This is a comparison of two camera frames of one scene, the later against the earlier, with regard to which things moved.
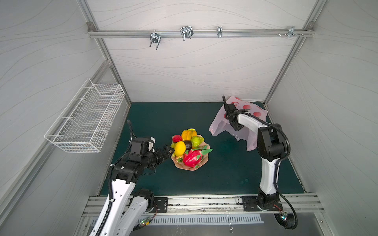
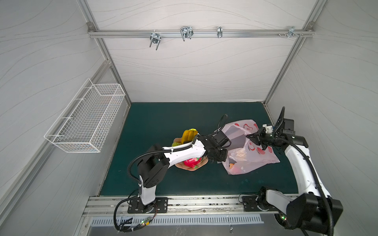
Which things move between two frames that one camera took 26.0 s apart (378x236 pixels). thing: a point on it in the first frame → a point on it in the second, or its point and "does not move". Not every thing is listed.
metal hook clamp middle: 186,32 does not move
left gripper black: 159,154 → 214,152
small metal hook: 220,31 does not move
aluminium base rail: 299,206 does not move
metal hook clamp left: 155,38 does not move
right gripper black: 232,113 → 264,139
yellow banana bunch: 187,134 does not move
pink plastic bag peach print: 221,124 → 244,154
